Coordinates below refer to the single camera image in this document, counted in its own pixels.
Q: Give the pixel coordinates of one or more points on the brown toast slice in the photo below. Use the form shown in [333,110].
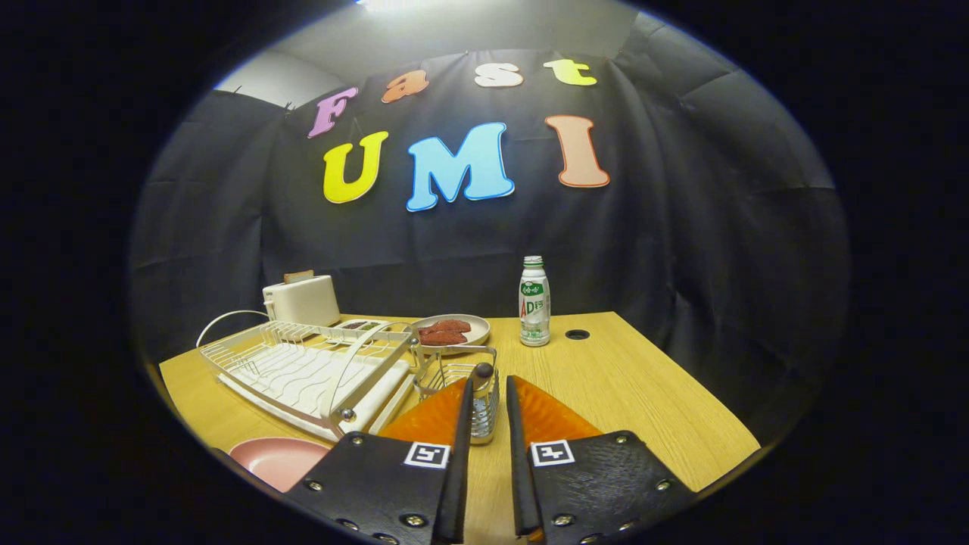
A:
[298,276]

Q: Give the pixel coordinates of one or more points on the black backdrop cloth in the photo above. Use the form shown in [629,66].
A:
[681,250]

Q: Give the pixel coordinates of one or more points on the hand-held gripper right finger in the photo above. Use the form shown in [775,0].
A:
[518,469]

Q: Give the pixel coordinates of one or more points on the white divided tray with beans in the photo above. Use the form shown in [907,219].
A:
[356,325]

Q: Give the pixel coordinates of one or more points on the white bottle with green label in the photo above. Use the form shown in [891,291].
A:
[534,303]

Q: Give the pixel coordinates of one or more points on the pink plate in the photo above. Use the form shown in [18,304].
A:
[276,460]

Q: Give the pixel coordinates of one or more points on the white toaster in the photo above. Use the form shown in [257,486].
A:
[303,301]

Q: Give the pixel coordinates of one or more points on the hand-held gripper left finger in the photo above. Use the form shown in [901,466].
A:
[463,454]

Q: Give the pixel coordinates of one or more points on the beige round plate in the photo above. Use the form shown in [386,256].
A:
[478,331]

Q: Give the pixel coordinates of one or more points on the reddish-brown meat piece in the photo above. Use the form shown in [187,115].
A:
[443,339]
[447,327]

